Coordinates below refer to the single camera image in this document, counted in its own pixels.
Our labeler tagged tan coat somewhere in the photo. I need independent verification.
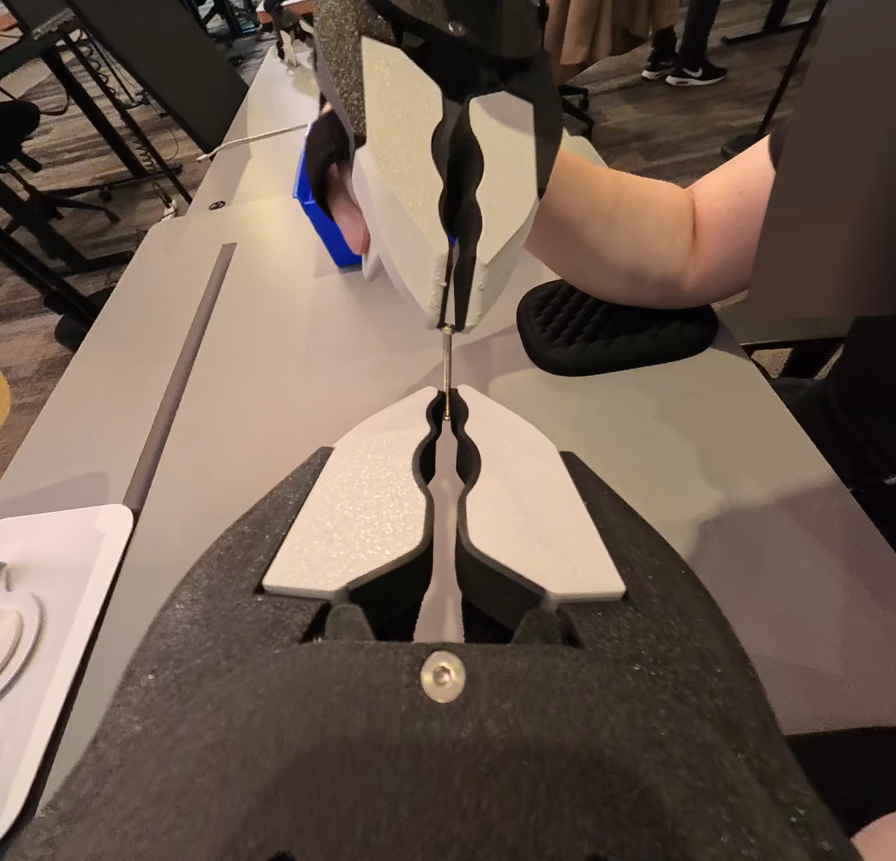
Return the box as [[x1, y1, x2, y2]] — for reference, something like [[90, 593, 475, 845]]
[[545, 0, 690, 65]]

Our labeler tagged white cable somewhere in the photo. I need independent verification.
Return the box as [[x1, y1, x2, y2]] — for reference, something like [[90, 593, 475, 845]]
[[197, 123, 310, 163]]

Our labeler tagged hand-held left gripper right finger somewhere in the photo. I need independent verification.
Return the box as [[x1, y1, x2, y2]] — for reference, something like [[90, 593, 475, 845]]
[[450, 383, 627, 629]]

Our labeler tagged black high-back chair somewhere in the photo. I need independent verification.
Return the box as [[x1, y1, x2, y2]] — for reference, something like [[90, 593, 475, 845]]
[[42, 0, 249, 153]]

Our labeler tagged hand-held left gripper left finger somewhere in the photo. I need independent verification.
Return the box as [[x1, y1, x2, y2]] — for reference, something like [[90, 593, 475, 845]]
[[261, 385, 446, 627]]

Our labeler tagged person's left forearm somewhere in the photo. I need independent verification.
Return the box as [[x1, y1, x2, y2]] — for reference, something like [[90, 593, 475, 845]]
[[849, 811, 896, 861]]

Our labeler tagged black wrist rest pad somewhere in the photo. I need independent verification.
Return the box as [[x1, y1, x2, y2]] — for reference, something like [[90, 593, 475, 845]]
[[517, 278, 720, 377]]

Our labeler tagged person's right hand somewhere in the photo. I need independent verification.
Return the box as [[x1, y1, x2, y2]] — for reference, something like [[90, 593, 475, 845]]
[[328, 162, 372, 257]]

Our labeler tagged black office chair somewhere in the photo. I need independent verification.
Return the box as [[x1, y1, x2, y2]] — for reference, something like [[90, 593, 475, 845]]
[[0, 101, 120, 225]]

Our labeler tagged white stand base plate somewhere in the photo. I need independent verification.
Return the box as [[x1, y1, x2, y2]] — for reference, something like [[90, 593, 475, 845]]
[[0, 504, 135, 832]]

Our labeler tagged person's right forearm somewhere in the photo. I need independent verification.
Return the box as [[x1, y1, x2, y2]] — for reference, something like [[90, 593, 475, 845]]
[[521, 131, 779, 310]]

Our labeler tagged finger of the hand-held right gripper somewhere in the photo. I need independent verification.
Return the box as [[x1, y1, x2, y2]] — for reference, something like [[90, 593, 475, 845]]
[[360, 33, 456, 331], [451, 89, 541, 333]]

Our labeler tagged blue plastic bin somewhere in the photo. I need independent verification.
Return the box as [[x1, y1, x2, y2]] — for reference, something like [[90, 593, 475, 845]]
[[293, 134, 366, 268]]

